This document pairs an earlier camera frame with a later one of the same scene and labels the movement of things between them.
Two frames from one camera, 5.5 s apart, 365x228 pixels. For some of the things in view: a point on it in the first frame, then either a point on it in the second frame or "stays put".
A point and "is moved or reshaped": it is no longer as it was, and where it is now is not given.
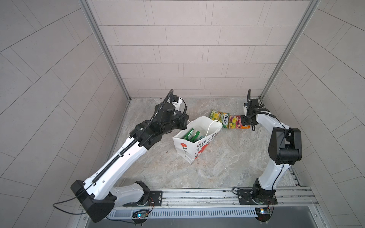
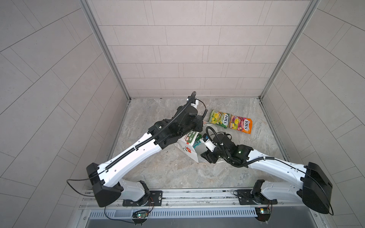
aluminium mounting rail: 287,198 stays put
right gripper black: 244,121 → 208,156
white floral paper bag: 189,150 is moved or reshaped
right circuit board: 263,213 stays put
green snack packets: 192,136 → 197,142
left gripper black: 182,120 → 197,120
